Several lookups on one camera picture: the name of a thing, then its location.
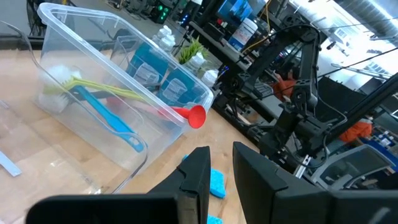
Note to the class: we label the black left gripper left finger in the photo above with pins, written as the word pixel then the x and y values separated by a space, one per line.
pixel 186 193

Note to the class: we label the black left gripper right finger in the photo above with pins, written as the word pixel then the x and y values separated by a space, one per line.
pixel 264 193

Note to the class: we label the blue sponge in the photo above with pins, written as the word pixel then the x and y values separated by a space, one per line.
pixel 214 220
pixel 217 183

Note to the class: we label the blue dish soap bottle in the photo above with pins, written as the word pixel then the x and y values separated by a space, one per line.
pixel 170 42
pixel 178 88
pixel 211 77
pixel 146 62

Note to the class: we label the red dish brush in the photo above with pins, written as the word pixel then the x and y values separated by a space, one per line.
pixel 196 116

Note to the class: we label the blue dish brush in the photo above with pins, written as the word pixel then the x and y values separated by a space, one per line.
pixel 109 118

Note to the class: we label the green dish brush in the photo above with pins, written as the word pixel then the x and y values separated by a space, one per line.
pixel 102 88

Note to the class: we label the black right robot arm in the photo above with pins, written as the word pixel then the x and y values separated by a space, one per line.
pixel 311 68

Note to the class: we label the person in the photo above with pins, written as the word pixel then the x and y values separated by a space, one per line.
pixel 284 88
pixel 356 130

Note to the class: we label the white plastic jar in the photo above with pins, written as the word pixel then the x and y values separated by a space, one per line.
pixel 244 34

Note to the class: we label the green plant in white pot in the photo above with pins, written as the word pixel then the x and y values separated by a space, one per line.
pixel 191 51

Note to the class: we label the laptop with blue screen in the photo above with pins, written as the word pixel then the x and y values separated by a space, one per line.
pixel 239 9

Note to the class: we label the grey office chair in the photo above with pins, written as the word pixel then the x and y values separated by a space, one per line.
pixel 351 165

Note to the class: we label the shallow clear plastic bin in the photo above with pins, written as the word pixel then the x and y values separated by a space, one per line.
pixel 122 43
pixel 46 161

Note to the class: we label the tall clear plastic bin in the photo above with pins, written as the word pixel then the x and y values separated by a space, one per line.
pixel 77 46

